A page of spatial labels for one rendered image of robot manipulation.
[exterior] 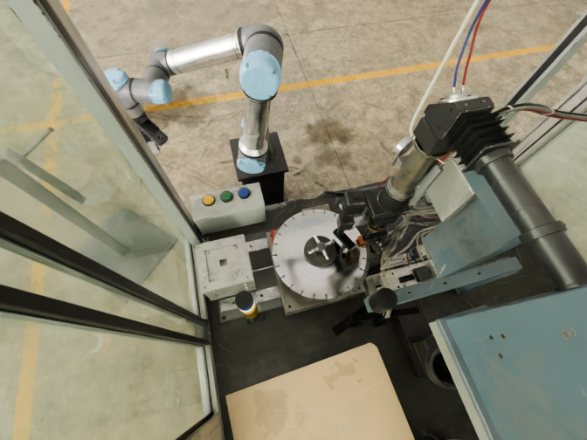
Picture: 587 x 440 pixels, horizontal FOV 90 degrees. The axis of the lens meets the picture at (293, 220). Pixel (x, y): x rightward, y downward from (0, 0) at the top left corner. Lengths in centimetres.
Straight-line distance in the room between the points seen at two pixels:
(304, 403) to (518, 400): 71
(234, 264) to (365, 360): 58
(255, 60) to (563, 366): 86
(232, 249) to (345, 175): 147
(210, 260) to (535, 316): 90
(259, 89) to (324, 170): 152
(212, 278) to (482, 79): 325
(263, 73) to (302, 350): 92
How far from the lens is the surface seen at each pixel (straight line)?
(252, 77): 91
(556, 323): 50
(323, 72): 317
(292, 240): 103
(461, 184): 64
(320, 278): 100
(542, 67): 109
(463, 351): 66
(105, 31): 399
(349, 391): 119
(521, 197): 51
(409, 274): 119
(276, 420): 117
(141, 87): 112
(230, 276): 106
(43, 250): 45
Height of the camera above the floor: 191
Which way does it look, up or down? 64 degrees down
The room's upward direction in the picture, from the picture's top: 6 degrees clockwise
